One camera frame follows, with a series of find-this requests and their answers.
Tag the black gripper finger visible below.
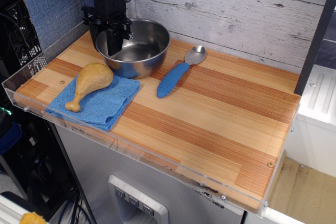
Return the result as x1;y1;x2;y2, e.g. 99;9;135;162
89;23;107;47
106;29;123;56

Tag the white toy sink counter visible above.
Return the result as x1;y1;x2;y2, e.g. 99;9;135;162
285;65;335;177

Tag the yellow object bottom left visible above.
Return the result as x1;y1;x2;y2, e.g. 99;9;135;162
19;212;47;224

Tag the clear acrylic table guard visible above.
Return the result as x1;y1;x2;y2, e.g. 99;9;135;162
3;34;300;216

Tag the stainless steel pot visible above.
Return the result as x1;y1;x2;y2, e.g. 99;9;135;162
96;19;171;79

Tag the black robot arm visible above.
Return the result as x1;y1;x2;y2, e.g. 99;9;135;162
81;0;132;56

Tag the dark grey right post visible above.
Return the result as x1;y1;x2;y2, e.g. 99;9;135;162
294;0;335;95

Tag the blue folded cloth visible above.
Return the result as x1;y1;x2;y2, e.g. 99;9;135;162
46;76;140;131

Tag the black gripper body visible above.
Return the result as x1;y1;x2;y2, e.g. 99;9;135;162
81;0;133;39

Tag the silver toy fridge cabinet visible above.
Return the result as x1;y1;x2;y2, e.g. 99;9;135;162
56;126;244;223

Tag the black plastic crate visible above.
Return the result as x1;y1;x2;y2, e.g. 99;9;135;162
4;0;47;76

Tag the blue-handled metal spoon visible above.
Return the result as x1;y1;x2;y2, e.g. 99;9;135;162
156;45;206;98

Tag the toy chicken drumstick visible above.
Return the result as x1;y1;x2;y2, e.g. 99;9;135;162
65;62;114;112

